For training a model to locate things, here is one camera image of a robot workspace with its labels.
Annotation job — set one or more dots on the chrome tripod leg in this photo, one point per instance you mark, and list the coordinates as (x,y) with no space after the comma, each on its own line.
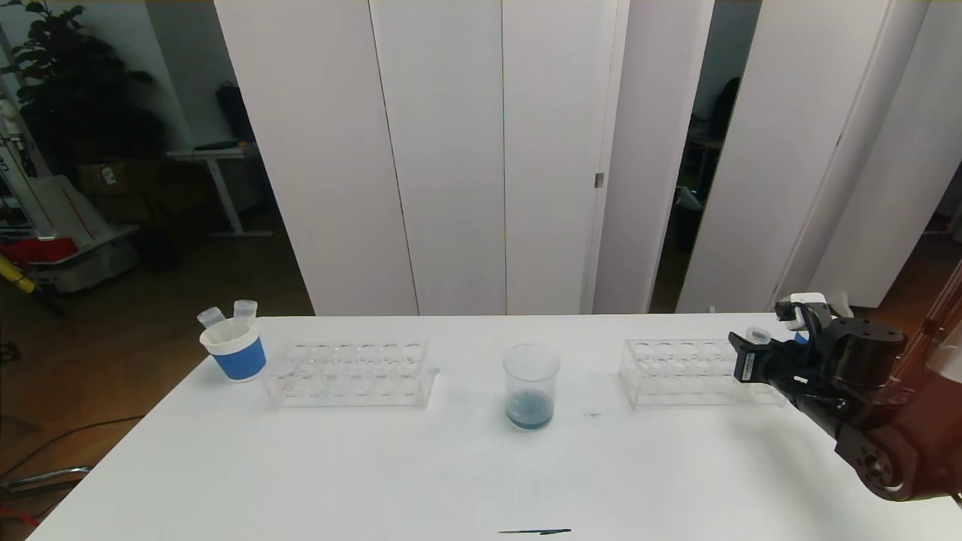
(52,475)

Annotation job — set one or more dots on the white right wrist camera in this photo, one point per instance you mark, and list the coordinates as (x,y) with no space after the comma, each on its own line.
(808,299)

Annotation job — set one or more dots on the white slanted board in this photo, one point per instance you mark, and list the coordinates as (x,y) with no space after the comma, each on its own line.
(68,209)

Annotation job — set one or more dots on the brown cardboard box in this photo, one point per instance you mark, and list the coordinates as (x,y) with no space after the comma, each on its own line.
(113,179)

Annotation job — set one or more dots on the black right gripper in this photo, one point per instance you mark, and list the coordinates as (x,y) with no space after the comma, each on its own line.
(745,366)

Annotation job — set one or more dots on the grey wheeled base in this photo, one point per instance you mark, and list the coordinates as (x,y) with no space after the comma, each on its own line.
(90,264)

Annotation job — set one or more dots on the yellow black tool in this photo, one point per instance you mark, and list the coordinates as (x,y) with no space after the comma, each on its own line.
(16,275)

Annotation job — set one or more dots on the yellow pigment test tube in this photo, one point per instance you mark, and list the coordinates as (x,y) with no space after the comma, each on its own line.
(757,335)

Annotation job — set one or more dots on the clear acrylic test tube rack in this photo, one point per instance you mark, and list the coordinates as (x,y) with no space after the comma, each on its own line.
(676,379)
(353,392)

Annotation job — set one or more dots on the black bag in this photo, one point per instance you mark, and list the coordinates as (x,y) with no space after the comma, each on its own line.
(233,111)

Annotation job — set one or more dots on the dark green potted plant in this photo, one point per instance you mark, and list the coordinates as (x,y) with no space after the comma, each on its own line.
(75,90)

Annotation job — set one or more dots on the red flat case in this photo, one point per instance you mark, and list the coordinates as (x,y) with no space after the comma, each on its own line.
(37,250)

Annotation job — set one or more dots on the white folding partition screen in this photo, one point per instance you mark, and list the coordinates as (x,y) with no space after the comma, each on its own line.
(902,188)
(782,150)
(451,150)

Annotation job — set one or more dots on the red pigment test tube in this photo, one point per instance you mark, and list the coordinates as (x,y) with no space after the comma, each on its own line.
(245,309)

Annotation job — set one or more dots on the blue pigment test tube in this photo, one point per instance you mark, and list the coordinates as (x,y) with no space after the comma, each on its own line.
(211,316)

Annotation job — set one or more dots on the clear plastic beaker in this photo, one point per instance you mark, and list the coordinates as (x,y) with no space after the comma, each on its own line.
(530,412)

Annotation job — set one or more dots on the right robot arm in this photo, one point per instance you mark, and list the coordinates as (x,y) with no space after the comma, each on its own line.
(887,421)

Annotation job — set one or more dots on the white office desk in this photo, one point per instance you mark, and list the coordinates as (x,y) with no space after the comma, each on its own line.
(216,152)

